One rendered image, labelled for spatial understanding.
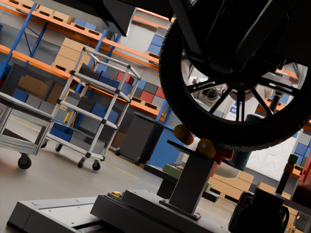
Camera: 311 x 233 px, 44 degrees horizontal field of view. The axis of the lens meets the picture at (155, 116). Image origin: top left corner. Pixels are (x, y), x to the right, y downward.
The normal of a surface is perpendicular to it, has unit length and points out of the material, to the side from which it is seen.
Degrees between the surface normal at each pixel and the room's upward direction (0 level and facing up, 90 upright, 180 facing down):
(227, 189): 90
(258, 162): 90
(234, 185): 90
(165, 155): 90
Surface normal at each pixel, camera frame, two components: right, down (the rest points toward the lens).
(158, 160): -0.08, -0.13
